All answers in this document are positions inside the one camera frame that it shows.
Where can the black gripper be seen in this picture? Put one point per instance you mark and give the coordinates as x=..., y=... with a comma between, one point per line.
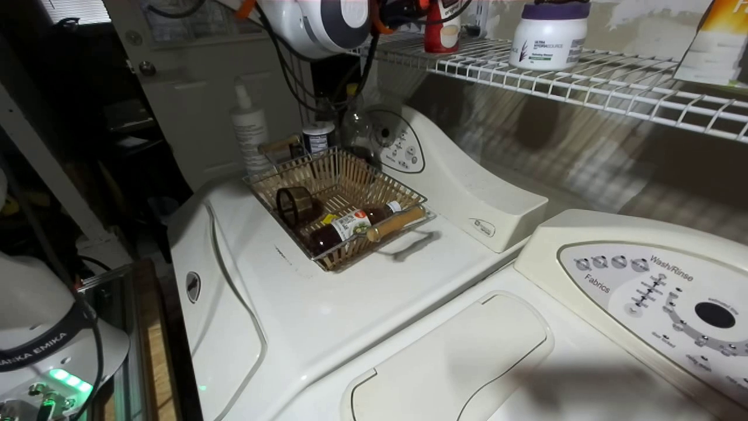
x=401, y=10

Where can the red can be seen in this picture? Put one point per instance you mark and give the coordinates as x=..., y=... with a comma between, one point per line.
x=442, y=31

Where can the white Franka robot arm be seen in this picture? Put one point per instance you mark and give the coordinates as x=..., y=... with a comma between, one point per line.
x=311, y=25

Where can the brown bottle with white cap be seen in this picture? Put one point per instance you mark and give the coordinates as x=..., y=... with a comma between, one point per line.
x=386, y=212

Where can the tall white plastic bottle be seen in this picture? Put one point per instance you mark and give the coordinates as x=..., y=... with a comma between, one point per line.
x=252, y=136

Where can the brown bottle with white label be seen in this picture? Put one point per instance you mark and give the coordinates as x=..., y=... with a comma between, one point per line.
x=342, y=228

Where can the white jar with purple lid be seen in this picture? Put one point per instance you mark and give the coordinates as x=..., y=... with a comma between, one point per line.
x=547, y=38

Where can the blue and white canister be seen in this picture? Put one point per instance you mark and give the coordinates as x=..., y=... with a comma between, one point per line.
x=318, y=139

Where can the dark round jar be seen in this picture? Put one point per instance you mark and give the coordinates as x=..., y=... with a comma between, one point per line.
x=295, y=206

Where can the white panel door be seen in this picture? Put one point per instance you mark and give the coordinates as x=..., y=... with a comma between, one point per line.
x=201, y=101

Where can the amber jar on shelf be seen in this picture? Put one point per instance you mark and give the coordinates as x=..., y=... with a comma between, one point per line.
x=717, y=42

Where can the white washing machine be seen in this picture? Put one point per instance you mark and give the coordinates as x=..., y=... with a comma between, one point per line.
x=311, y=311

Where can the white dryer machine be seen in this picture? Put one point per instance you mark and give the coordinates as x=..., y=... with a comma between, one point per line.
x=563, y=329

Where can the dark storage shelf unit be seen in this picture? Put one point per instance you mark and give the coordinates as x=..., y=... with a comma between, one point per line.
x=48, y=171

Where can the wooden platform board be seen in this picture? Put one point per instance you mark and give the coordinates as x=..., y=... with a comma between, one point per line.
x=159, y=376

